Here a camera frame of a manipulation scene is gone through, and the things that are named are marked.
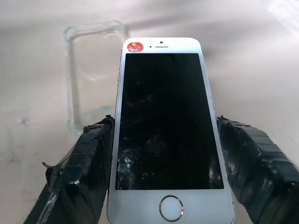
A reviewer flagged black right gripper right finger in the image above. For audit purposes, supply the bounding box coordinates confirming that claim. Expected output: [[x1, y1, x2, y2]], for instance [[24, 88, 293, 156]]
[[216, 115, 299, 224]]

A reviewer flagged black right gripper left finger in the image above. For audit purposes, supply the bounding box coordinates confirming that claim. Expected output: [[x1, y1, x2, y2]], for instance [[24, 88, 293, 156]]
[[23, 115, 115, 224]]

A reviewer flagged white smartphone with red sticker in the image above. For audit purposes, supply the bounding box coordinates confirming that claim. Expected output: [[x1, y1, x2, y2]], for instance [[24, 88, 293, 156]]
[[106, 37, 235, 224]]

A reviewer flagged clear plastic phone case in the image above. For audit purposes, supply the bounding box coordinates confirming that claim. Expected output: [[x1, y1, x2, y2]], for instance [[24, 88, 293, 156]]
[[63, 20, 130, 135]]

